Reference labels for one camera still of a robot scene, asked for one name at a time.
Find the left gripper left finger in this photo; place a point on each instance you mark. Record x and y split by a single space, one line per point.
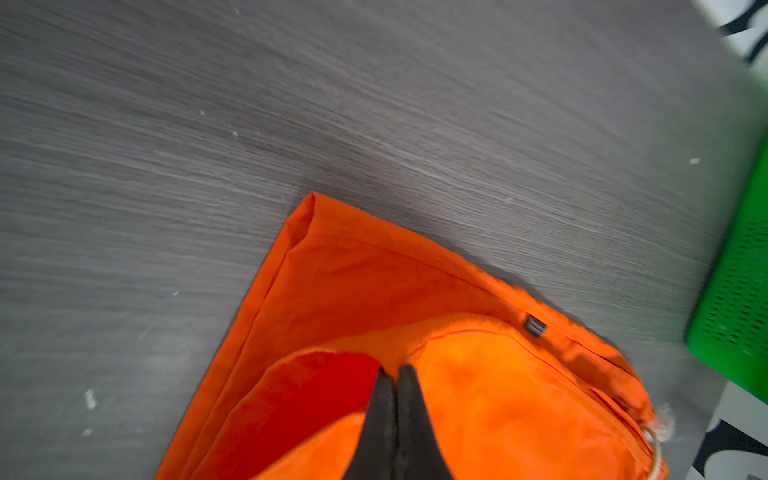
375 453

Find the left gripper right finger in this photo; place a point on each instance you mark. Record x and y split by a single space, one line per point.
418 455

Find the orange shorts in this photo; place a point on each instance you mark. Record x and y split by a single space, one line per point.
513 387

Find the green plastic basket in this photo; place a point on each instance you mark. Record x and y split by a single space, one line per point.
728 331

